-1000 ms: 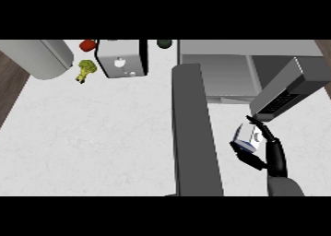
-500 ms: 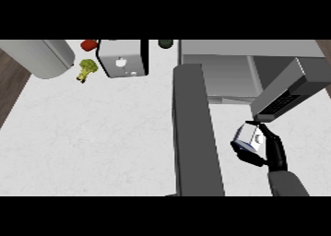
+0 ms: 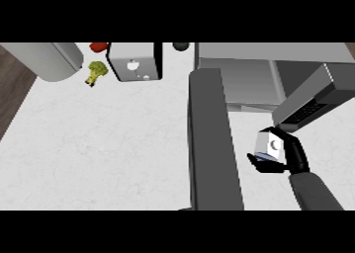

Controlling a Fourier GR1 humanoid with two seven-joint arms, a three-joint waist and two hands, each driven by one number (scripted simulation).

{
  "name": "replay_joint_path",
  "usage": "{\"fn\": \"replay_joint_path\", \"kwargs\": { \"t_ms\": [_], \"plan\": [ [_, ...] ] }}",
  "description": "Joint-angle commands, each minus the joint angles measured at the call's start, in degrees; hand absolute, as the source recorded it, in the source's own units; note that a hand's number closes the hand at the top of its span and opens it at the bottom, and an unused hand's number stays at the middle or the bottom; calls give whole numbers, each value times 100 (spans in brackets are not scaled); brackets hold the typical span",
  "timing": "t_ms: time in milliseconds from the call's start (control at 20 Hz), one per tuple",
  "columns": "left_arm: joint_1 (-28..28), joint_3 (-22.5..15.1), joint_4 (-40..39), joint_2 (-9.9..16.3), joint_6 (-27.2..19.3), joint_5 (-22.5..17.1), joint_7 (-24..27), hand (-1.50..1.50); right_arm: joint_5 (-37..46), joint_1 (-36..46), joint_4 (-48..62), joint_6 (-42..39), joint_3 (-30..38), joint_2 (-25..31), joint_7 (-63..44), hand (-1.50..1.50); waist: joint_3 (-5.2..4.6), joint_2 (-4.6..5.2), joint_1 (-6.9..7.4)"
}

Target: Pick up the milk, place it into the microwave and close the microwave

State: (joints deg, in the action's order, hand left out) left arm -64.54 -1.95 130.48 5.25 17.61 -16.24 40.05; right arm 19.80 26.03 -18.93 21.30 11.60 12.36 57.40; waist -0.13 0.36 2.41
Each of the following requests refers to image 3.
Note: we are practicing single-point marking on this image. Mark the grey microwave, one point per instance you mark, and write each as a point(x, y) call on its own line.
point(281, 84)

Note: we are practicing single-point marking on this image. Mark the pale grey rounded appliance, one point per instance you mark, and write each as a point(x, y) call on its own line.
point(46, 61)

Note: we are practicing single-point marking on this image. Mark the red vegetable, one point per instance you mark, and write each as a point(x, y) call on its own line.
point(98, 46)

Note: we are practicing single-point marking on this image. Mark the dark grey microwave door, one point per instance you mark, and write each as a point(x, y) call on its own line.
point(212, 141)

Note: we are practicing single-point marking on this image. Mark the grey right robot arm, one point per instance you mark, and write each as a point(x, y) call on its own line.
point(315, 192)

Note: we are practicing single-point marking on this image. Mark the green yellow broccoli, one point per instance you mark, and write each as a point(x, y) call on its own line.
point(95, 71)

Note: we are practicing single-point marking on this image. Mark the white and black toaster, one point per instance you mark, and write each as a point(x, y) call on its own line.
point(135, 62)

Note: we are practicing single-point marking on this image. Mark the white milk carton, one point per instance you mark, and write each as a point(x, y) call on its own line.
point(268, 145)

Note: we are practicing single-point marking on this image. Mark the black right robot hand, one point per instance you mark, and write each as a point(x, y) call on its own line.
point(296, 154)

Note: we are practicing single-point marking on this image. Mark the dark green vegetable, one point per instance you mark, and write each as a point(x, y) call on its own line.
point(180, 46)

